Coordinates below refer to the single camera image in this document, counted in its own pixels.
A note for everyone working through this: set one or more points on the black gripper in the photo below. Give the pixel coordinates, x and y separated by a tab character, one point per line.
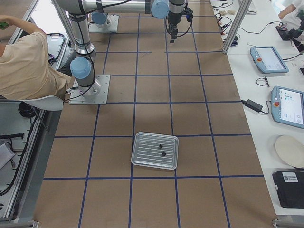
172	21

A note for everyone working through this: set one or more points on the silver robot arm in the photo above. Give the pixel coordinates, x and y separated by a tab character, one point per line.
74	15
173	10

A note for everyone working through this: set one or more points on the upper blue teach pendant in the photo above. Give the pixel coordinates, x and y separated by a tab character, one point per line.
268	60

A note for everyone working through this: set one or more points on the blue teach pendant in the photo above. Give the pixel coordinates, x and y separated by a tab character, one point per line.
287	106
268	60

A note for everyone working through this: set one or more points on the black power adapter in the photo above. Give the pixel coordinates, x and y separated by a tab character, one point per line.
252	105

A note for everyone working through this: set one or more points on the lower blue teach pendant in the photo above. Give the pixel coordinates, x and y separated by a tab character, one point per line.
287	106

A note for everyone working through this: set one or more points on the white chair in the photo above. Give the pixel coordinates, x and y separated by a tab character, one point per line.
48	103

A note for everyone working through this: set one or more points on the person in beige shirt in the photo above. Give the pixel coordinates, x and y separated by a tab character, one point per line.
25	72

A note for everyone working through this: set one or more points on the cream round plate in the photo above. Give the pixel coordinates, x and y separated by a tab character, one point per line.
290	150

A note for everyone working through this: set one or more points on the black box with label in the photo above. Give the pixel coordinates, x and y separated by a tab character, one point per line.
289	186

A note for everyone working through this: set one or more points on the aluminium frame post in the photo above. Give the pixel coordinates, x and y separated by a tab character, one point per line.
236	24

